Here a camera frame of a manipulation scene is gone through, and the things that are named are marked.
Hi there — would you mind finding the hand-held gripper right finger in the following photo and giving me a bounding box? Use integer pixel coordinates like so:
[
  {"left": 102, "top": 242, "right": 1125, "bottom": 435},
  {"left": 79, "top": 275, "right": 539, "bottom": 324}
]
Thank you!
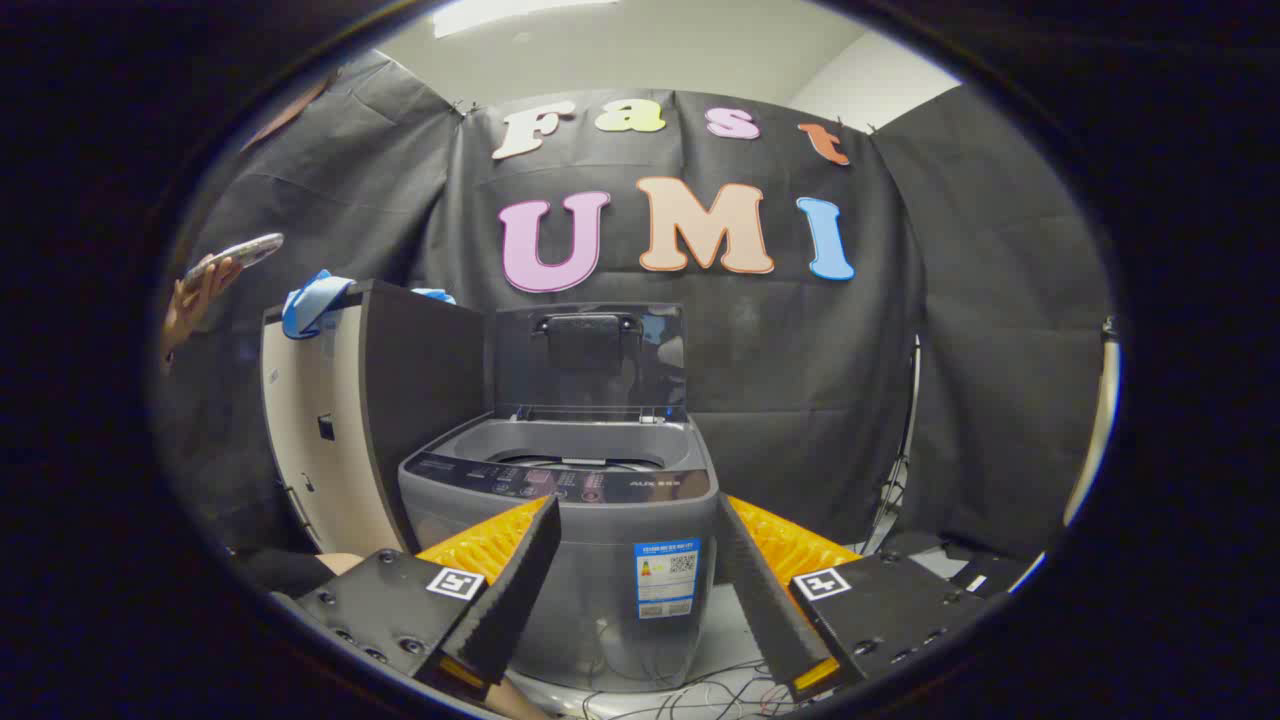
[{"left": 715, "top": 493, "right": 991, "bottom": 701}]

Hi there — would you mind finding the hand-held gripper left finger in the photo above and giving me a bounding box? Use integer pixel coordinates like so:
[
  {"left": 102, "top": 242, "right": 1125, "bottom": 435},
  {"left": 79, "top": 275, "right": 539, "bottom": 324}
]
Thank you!
[{"left": 295, "top": 495, "right": 563, "bottom": 701}]

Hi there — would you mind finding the grey washing machine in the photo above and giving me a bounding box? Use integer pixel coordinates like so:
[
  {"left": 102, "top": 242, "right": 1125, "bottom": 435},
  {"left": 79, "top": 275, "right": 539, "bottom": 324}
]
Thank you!
[{"left": 398, "top": 413, "right": 721, "bottom": 693}]

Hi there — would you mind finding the light blue shirt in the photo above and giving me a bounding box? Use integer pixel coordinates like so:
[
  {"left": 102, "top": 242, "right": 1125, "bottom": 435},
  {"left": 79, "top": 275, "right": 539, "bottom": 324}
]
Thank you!
[{"left": 282, "top": 268, "right": 457, "bottom": 341}]

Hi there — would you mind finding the smartphone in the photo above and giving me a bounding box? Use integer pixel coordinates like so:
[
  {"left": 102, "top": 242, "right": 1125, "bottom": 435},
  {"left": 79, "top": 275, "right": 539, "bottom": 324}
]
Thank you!
[{"left": 183, "top": 232, "right": 286, "bottom": 291}]

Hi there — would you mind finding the dark cabinet with beige door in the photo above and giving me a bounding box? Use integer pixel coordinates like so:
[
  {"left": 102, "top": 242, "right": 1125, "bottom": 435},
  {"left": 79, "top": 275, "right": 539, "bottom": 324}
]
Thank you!
[{"left": 260, "top": 280, "right": 488, "bottom": 557}]

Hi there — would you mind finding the black light stand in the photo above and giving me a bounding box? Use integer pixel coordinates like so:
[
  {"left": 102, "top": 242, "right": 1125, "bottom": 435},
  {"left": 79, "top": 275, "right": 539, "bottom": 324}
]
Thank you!
[{"left": 860, "top": 335, "right": 923, "bottom": 556}]

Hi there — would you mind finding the white pole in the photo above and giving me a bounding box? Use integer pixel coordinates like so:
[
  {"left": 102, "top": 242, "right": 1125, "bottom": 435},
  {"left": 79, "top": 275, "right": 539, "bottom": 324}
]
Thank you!
[{"left": 1062, "top": 318, "right": 1121, "bottom": 526}]

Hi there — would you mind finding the ceiling light panel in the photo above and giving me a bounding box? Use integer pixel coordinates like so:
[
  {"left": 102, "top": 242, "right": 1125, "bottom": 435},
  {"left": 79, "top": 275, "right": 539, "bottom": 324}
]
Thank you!
[{"left": 432, "top": 0, "right": 621, "bottom": 39}]

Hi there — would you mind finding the tangle of thin cables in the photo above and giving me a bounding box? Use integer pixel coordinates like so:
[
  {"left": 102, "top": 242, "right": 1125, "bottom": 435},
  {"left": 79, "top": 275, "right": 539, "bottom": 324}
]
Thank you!
[{"left": 580, "top": 655, "right": 801, "bottom": 720}]

